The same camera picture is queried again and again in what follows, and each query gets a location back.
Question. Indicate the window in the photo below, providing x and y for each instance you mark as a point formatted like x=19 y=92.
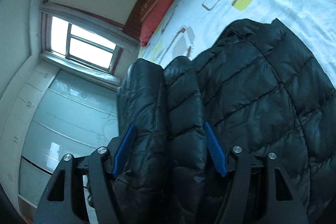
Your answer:
x=89 y=48

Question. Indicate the glossy white wardrobe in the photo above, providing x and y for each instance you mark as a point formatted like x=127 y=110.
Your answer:
x=65 y=121

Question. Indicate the orange patterned pillow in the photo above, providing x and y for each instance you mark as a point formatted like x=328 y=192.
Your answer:
x=149 y=6

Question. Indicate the black puffer jacket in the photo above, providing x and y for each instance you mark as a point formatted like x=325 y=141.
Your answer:
x=249 y=95

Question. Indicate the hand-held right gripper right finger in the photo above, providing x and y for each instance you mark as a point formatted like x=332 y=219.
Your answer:
x=215 y=150

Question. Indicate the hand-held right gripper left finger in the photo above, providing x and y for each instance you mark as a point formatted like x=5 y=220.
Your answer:
x=126 y=148

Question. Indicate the red pillow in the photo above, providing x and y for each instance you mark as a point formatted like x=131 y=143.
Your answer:
x=160 y=8

